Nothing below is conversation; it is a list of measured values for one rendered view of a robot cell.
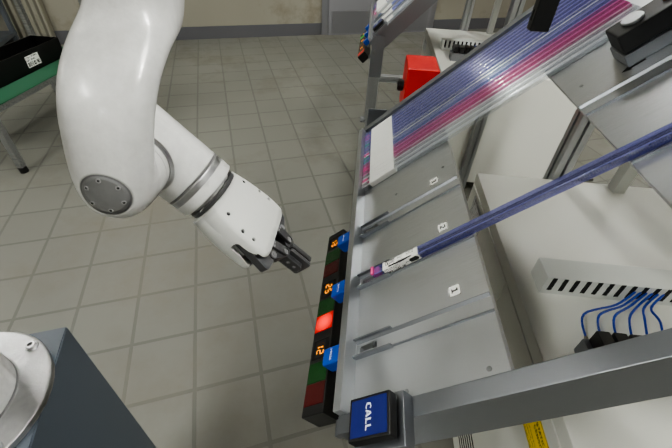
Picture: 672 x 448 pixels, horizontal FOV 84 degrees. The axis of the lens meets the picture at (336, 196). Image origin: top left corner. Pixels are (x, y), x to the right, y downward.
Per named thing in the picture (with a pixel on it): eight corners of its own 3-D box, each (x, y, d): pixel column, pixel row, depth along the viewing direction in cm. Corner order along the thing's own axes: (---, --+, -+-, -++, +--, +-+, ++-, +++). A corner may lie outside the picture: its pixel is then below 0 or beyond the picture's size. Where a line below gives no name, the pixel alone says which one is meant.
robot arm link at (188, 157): (202, 177, 41) (221, 143, 49) (92, 89, 36) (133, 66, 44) (157, 219, 44) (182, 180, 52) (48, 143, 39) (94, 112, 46)
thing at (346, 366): (371, 434, 45) (331, 412, 42) (376, 149, 96) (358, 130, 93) (379, 432, 45) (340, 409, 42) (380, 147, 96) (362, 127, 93)
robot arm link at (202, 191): (188, 173, 53) (205, 187, 54) (159, 214, 46) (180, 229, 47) (224, 141, 49) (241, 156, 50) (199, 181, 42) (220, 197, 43)
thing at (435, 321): (365, 424, 43) (348, 414, 42) (374, 140, 95) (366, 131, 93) (525, 387, 35) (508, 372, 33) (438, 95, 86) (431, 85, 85)
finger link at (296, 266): (263, 245, 54) (296, 270, 56) (258, 262, 51) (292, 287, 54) (279, 236, 52) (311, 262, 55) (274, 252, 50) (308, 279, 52)
